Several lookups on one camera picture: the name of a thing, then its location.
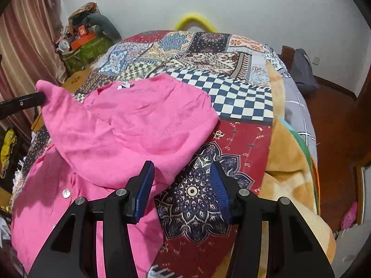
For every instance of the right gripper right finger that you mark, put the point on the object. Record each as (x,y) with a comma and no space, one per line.
(293,249)

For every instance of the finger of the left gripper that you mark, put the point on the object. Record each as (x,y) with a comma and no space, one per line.
(15,105)

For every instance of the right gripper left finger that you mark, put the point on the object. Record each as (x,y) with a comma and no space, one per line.
(70,249)

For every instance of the pink knit cardigan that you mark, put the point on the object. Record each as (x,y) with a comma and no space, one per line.
(97,145)

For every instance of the yellow garment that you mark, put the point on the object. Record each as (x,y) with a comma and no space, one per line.
(9,142)

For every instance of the pink clog shoe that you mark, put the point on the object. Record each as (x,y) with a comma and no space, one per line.
(350,217)

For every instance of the mustard yellow embroidered cushion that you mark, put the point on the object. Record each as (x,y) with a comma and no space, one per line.
(72,84)

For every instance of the tan fleece blanket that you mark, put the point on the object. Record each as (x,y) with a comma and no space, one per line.
(290,173)

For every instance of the striped pink curtain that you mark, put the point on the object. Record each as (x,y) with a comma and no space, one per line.
(29,30)

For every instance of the green patterned storage box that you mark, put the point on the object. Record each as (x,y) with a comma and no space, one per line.
(86,54)

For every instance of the orange round box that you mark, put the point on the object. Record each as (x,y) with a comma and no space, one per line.
(82,40)

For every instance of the patchwork patterned bedspread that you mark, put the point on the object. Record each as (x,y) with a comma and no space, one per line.
(182,231)

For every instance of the grey plush toy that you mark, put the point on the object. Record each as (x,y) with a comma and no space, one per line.
(104,25)

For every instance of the blue grey bag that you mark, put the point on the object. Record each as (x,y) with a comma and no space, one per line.
(302,73)

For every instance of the yellow curved bed headboard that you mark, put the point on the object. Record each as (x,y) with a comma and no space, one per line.
(197,20)

